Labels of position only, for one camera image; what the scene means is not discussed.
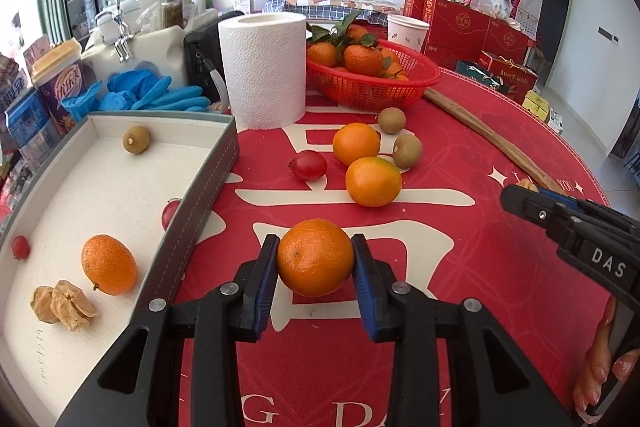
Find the red gift boxes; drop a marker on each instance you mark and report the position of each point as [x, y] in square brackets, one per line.
[459, 33]

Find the dark green gift bag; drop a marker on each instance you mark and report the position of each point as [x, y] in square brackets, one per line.
[481, 75]

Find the blue rubber gloves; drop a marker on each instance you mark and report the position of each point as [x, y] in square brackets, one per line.
[137, 89]

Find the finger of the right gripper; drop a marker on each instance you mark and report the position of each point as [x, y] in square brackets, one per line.
[546, 209]

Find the blue snack pack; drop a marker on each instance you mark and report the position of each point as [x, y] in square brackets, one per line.
[32, 128]

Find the orange in tray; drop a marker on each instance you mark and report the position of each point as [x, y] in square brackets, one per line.
[109, 265]

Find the brown longan in tray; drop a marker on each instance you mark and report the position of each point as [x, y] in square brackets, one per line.
[136, 140]

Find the dried fruit husk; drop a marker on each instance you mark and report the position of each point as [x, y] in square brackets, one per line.
[64, 303]

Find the grey rectangular tray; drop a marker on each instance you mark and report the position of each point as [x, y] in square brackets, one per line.
[91, 185]

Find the black device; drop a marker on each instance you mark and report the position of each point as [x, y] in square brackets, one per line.
[201, 45]

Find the plaid cloth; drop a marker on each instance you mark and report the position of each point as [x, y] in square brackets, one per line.
[373, 12]

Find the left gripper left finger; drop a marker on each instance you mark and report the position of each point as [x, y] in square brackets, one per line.
[137, 381]

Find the orange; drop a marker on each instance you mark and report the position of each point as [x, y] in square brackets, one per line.
[109, 265]
[315, 258]
[373, 182]
[354, 141]

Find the red plastic basket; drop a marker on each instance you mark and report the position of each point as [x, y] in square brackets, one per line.
[376, 93]

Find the right hand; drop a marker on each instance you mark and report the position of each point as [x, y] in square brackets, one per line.
[598, 363]

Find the tangerines with leaves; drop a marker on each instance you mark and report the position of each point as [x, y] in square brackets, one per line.
[349, 47]

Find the cherry tomato tray left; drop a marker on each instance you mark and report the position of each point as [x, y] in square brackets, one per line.
[20, 247]

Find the long wooden stick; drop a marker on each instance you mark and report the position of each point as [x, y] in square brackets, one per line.
[511, 151]

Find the white paper cup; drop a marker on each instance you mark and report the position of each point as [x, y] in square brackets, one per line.
[407, 31]

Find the cherry tomato tray right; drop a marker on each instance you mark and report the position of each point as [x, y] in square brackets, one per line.
[169, 212]

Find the yellow small box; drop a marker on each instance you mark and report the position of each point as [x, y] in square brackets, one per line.
[536, 105]

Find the milk tea cup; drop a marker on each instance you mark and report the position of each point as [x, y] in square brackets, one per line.
[57, 75]

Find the cherry tomato tray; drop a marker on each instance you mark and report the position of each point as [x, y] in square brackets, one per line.
[20, 247]
[169, 212]

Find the white paper towel roll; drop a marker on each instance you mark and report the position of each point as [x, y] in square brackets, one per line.
[264, 59]

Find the white bag with buckle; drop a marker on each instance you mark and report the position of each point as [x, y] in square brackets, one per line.
[120, 44]

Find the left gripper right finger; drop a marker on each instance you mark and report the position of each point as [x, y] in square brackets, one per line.
[492, 383]

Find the red gift bag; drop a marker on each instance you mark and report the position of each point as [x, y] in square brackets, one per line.
[519, 79]

